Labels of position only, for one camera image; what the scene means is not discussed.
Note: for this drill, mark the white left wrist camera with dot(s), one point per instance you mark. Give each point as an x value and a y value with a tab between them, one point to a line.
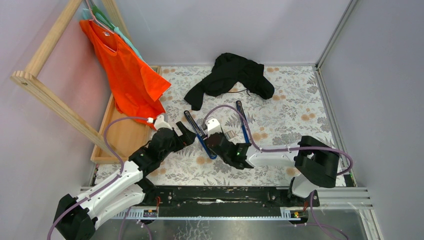
161	121

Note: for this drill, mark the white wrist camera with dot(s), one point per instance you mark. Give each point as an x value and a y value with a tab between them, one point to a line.
161	121
213	126

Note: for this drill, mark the wooden tray base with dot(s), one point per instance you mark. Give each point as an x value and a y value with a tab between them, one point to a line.
126	136

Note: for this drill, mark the teal hanging garment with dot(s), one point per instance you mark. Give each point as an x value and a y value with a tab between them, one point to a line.
87	16

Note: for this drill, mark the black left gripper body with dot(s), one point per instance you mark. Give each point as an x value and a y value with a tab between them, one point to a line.
177	145

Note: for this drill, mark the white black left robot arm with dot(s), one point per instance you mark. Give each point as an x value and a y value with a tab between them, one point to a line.
78	218

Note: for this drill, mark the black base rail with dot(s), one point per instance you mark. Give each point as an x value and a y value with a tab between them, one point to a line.
224	201

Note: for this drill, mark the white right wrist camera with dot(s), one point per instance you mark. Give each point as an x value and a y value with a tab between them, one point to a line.
213	126

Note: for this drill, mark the pink clothes hanger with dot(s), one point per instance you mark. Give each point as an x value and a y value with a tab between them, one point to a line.
99	23

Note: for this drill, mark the staple tray with staples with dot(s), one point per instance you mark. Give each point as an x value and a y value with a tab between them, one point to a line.
230	134

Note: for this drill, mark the black crumpled garment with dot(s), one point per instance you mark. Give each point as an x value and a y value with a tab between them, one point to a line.
228	70

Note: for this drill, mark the blue stapler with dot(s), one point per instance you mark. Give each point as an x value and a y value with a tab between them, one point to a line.
243	118
200	134

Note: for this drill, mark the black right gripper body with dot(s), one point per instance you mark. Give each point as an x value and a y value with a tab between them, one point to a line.
225	159

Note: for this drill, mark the orange t-shirt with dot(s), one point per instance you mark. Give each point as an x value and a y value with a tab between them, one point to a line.
136	87

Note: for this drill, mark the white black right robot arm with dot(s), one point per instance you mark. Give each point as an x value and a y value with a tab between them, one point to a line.
315	161

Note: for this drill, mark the floral tablecloth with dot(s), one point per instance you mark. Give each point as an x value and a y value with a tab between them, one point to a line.
296	109

